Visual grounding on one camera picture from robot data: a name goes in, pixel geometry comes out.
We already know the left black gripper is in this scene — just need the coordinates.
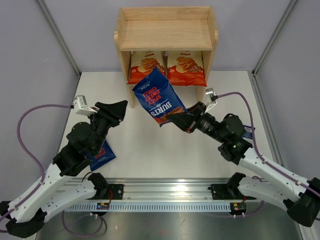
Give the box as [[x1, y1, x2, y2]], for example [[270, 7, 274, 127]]
[[88, 100, 129, 155]]

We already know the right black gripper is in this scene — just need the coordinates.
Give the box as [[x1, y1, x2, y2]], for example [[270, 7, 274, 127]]
[[167, 101, 227, 144]]

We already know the blue burts bag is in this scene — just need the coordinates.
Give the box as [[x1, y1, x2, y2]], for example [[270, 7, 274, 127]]
[[132, 68, 187, 126], [85, 140, 116, 172]]

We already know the cassava chips bag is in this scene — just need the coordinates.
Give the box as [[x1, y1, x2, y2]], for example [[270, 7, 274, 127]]
[[128, 50, 166, 85], [167, 50, 207, 87]]

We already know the blue bag back side up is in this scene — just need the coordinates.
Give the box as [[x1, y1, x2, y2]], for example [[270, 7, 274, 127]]
[[242, 125, 256, 140]]

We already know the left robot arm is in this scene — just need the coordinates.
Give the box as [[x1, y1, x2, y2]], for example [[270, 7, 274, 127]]
[[0, 95, 128, 239]]

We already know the wooden two-tier shelf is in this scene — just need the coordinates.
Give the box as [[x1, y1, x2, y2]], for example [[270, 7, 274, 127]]
[[113, 6, 220, 109]]

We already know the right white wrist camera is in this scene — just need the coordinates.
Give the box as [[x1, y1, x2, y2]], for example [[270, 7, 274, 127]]
[[205, 87, 218, 113]]

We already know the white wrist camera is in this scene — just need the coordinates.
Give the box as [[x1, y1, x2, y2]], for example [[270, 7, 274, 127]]
[[72, 94, 95, 117], [205, 87, 218, 113]]

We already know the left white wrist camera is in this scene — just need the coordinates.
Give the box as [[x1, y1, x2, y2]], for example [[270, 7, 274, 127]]
[[72, 94, 95, 117]]

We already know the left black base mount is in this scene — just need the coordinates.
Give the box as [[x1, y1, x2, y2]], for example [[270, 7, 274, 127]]
[[87, 173, 125, 200]]

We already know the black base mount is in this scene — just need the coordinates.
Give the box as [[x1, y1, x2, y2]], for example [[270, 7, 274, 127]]
[[207, 172, 256, 200], [87, 173, 125, 200]]

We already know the aluminium mounting rail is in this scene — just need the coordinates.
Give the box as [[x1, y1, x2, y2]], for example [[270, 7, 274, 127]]
[[54, 177, 263, 207]]

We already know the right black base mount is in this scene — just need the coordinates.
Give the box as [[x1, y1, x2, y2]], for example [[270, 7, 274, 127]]
[[207, 172, 256, 200]]

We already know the white slotted cable duct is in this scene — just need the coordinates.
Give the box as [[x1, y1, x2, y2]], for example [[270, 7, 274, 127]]
[[66, 201, 231, 213]]

